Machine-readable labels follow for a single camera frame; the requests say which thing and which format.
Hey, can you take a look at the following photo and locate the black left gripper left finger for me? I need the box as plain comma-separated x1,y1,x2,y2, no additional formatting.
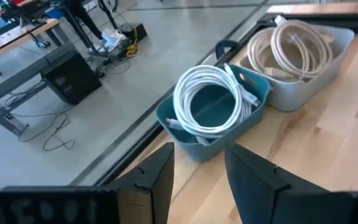
109,142,175,224

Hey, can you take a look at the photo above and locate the black slanted stand leg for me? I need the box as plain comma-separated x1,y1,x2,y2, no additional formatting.
60,0,119,58

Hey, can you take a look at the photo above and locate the yellow coiled floor cable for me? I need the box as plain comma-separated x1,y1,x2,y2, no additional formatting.
125,27,142,58

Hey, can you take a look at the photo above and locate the black power box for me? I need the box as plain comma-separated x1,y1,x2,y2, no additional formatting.
119,22,148,43

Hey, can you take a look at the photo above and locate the black computer box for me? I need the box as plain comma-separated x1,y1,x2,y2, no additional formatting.
40,51,103,106

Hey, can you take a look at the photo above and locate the teal plastic bin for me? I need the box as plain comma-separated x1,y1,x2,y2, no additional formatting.
155,63,272,162

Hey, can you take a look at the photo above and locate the white cable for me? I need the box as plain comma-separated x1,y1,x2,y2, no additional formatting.
165,70,254,146
172,63,261,138

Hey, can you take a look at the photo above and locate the white cloth bundle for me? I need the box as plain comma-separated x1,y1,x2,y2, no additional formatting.
88,27,127,54

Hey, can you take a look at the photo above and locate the wooden desk top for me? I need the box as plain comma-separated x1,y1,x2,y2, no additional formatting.
0,17,61,66

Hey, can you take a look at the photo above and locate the beige cable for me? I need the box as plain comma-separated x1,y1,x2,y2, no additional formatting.
246,27,293,80
270,15,334,80

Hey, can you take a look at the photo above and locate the grey desk frame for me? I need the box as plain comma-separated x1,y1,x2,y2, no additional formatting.
0,42,76,136

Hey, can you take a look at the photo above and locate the thin black floor cable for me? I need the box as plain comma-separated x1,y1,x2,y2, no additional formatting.
4,79,76,152

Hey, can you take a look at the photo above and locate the grey plastic bin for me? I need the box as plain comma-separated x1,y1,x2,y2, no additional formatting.
239,23,356,113

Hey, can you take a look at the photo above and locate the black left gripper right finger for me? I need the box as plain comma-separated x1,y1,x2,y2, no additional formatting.
224,142,332,224

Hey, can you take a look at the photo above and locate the blue box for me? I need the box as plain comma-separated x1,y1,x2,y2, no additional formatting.
44,5,65,19

